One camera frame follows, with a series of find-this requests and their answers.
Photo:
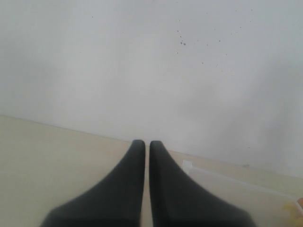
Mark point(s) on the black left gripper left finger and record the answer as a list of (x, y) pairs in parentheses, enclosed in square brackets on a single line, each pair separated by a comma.
[(116, 201)]

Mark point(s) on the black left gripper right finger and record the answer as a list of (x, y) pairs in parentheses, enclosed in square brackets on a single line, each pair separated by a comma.
[(178, 201)]

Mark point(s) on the clear plastic bin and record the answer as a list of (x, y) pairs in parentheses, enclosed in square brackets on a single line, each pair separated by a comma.
[(265, 206)]

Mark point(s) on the yellow plastic egg tray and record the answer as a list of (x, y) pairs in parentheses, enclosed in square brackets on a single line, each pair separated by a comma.
[(295, 213)]

